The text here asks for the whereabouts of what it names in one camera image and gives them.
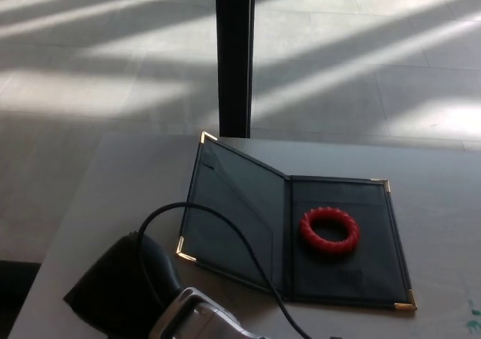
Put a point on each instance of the dark floor mat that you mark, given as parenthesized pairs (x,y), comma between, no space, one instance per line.
(11,286)

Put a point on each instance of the dark folder diary gold corners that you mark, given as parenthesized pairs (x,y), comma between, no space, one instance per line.
(338,279)

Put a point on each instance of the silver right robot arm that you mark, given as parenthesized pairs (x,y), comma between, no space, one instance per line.
(188,316)

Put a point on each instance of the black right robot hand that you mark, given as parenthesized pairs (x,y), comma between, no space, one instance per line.
(116,282)

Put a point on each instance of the black window frame post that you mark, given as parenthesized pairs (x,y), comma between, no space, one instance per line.
(235,57)

